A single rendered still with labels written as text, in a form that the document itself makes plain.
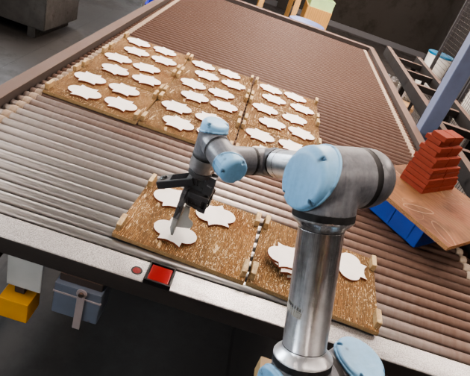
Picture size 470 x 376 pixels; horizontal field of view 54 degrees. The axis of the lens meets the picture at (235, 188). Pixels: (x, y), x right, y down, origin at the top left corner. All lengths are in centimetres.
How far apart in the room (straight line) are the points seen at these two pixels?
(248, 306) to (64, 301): 52
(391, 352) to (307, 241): 69
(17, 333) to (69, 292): 96
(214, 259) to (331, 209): 65
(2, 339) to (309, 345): 164
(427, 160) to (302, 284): 131
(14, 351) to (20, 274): 85
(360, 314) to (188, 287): 52
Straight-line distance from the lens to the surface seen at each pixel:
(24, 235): 138
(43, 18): 533
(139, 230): 141
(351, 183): 81
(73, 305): 142
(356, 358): 102
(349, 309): 146
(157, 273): 130
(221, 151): 114
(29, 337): 230
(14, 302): 151
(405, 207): 192
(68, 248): 135
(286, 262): 143
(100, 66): 247
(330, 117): 286
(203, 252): 140
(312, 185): 78
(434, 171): 208
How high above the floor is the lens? 183
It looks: 31 degrees down
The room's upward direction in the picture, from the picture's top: 20 degrees clockwise
